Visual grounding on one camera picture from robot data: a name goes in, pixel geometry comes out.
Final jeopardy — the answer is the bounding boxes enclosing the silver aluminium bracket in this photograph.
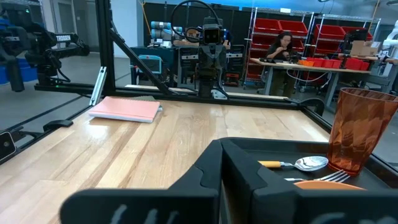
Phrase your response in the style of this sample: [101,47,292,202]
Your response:
[89,65,108,107]

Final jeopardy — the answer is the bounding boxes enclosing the metal spoon orange handle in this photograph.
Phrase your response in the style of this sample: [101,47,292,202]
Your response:
[257,155,330,172]

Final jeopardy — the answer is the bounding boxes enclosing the pink spiral notebook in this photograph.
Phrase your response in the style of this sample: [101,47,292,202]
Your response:
[88,95,161,124]

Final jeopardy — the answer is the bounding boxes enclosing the wooden workbench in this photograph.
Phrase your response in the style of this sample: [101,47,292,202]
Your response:
[249,57,373,104]

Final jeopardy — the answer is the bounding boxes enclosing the white robot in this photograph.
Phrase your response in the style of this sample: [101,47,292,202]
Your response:
[380,19,398,78]

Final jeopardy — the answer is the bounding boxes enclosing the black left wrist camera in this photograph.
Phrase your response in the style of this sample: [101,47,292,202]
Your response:
[202,24,224,45]

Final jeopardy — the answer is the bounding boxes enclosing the orange translucent plastic cup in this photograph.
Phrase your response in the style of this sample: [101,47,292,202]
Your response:
[326,87,398,177]

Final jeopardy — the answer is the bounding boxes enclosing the blue storage bins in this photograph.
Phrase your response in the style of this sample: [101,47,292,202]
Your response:
[0,17,39,85]

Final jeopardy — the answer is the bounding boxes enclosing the cardboard box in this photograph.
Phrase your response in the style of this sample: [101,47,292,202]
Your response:
[350,40,379,57]

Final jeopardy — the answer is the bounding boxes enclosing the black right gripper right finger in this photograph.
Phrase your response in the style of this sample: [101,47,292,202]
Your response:
[220,138,398,224]

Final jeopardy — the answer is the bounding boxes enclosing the small table-level camera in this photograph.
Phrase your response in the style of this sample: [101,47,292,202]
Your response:
[0,131,17,162]

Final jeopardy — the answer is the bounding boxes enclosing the person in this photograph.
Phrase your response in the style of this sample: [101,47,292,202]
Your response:
[266,30,301,99]

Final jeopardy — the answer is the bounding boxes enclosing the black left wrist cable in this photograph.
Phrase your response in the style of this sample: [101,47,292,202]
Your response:
[170,0,223,44]

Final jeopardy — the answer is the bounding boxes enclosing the metal fork orange handle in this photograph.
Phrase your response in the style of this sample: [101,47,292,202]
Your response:
[284,169,351,184]

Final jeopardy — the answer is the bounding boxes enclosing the metal rack with red bins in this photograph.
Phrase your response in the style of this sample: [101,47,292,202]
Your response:
[305,13,382,63]
[244,7,315,88]

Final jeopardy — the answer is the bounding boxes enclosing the small red bins row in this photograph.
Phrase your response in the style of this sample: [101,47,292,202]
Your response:
[298,57,371,72]

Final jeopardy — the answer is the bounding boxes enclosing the blue teach pendant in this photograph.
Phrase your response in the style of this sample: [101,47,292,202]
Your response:
[137,54,164,75]

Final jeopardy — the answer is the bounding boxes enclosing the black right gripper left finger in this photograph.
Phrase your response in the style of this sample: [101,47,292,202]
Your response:
[58,139,223,224]

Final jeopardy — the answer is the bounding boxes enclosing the black table edge bracket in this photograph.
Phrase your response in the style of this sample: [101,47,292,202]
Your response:
[42,119,75,133]

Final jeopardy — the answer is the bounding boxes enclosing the black plastic tray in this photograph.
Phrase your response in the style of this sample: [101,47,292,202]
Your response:
[211,136,398,191]

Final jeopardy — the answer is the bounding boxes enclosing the black aluminium table frame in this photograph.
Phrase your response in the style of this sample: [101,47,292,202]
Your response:
[0,0,398,170]

